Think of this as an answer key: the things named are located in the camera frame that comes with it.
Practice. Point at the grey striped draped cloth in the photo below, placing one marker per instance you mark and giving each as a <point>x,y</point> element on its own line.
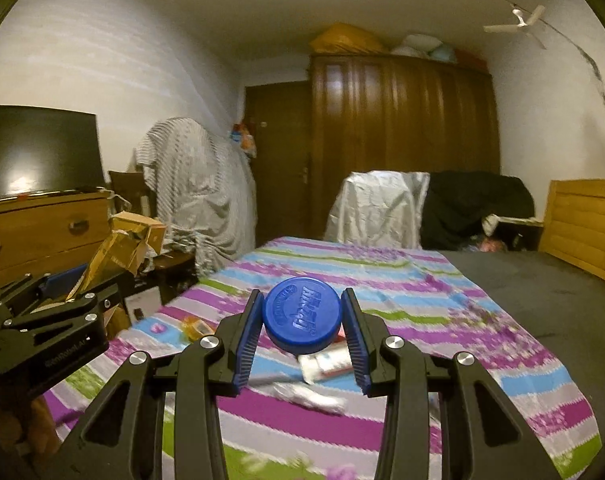
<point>204,191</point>

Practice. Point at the dark wooden wardrobe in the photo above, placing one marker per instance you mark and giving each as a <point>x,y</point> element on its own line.
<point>389,112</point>

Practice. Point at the white product box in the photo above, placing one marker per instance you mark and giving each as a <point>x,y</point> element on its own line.
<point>143,304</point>

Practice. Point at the silver fabric covered chair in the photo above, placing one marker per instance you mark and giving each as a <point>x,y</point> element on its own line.
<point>379,208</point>

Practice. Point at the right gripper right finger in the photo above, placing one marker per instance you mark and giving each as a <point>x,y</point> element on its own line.
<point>483,435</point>

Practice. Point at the white medicine tablet box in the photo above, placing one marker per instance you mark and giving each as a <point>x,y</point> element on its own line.
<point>333,361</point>

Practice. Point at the black flat television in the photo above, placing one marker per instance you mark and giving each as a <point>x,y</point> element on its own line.
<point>44,150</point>

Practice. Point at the colourful striped bed sheet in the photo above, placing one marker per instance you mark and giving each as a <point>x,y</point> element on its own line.
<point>421,296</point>

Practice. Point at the wooden headboard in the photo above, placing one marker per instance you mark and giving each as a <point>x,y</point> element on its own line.
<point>574,224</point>

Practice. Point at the dark wooden door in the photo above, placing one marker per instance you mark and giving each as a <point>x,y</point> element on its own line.
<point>279,116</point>

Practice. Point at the blue plastic lid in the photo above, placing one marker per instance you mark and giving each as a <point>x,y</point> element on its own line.
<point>302,315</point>

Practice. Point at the brown cardboard piece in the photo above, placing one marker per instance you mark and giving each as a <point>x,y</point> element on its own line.
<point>124,249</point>

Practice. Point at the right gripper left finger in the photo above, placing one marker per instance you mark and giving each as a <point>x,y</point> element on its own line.
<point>119,436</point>

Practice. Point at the wooden chest of drawers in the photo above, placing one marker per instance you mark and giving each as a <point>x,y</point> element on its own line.
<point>50,233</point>

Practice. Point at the black draped clothing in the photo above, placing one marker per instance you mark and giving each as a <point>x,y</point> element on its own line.
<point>457,202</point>

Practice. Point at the yellow plastic wrapper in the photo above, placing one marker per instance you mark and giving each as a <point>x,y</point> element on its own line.
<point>193,328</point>

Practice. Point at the white ceiling fan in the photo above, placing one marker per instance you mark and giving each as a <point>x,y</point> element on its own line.
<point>522,26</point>

